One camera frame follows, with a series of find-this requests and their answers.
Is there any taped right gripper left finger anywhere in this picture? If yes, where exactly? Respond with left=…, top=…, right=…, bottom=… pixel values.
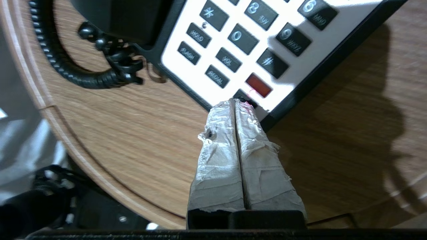
left=187, top=99, right=246, bottom=230

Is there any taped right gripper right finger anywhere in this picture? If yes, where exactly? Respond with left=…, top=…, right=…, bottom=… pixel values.
left=236, top=100, right=308, bottom=229

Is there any black phone cord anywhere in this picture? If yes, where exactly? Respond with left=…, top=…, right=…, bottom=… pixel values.
left=28, top=0, right=145, bottom=90

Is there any black telephone handset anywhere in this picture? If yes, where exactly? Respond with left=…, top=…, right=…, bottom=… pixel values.
left=70, top=0, right=186, bottom=50

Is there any black and white telephone base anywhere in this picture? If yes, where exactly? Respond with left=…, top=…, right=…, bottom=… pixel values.
left=133, top=0, right=409, bottom=132

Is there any round wooden side table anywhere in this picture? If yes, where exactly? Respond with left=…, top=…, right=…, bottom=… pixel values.
left=0, top=0, right=427, bottom=230

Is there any white bed linen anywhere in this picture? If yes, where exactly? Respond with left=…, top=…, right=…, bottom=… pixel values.
left=0, top=107, right=69, bottom=204

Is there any grey fabric headboard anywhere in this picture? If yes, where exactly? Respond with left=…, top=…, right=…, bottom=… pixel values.
left=0, top=20, right=44, bottom=110

